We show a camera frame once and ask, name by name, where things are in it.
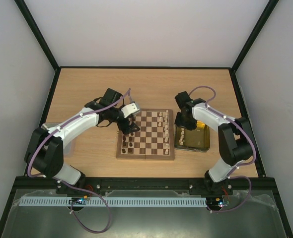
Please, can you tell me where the wooden folding chess board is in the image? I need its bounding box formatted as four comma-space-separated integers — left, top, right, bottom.
116, 109, 175, 161

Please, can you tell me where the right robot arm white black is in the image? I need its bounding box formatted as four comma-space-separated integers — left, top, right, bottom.
175, 96, 256, 194

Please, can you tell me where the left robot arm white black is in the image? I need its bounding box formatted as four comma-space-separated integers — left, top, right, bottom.
25, 101, 140, 185

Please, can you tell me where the gold metal tray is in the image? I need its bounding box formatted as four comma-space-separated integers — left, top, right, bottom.
174, 121, 210, 152

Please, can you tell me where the clear plastic container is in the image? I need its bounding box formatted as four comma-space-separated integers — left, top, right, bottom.
41, 122, 76, 157

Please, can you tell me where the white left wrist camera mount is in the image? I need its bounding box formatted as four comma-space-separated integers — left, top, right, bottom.
121, 102, 141, 118

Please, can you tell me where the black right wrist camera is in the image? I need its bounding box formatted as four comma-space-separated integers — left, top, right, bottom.
174, 91, 192, 109

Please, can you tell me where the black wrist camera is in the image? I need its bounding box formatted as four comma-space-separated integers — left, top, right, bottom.
100, 88, 122, 106
174, 91, 192, 109

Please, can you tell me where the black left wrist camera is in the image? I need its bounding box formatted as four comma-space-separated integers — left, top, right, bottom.
100, 88, 122, 106

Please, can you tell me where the grey slotted cable duct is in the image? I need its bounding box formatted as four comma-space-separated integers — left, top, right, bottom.
19, 196, 207, 207

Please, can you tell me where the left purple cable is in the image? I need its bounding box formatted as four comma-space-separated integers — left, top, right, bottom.
27, 87, 112, 234

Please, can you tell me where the black frame rail front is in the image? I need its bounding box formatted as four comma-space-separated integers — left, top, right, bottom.
13, 176, 278, 194

